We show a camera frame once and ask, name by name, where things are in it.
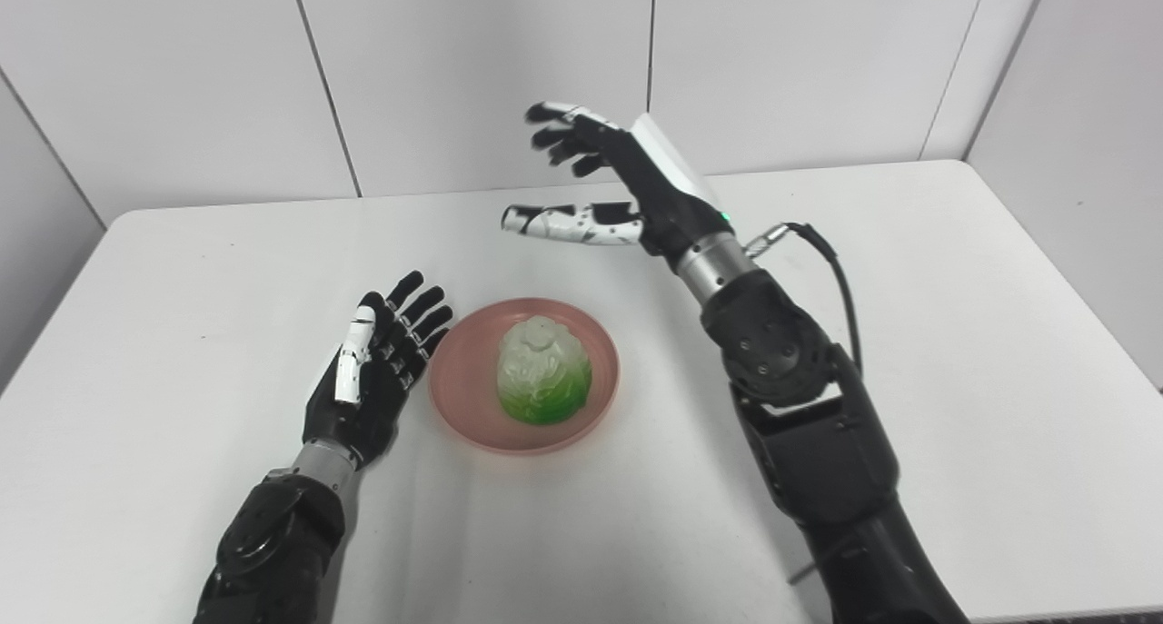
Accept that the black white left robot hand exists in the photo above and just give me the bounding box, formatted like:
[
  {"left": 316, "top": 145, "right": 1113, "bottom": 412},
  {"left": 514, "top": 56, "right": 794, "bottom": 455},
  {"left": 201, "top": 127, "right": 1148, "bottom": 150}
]
[{"left": 303, "top": 271, "right": 453, "bottom": 470}]

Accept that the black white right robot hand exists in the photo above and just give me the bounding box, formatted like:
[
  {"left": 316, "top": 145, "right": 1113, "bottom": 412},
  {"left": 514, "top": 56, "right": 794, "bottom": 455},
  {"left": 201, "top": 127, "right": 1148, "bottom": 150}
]
[{"left": 502, "top": 102, "right": 735, "bottom": 262}]

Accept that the pink round plate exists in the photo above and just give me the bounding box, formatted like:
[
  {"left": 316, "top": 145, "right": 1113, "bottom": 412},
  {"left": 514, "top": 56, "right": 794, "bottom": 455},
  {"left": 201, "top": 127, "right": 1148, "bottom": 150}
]
[{"left": 429, "top": 298, "right": 621, "bottom": 456}]

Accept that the green white toy cabbage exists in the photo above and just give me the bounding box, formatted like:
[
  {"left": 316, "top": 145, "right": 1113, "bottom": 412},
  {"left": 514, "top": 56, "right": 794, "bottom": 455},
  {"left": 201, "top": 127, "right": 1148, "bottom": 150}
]
[{"left": 496, "top": 316, "right": 593, "bottom": 424}]

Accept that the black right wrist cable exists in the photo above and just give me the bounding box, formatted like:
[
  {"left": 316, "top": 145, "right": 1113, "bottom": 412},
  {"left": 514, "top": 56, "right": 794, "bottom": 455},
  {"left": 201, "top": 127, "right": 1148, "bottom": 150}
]
[{"left": 745, "top": 223, "right": 864, "bottom": 375}]

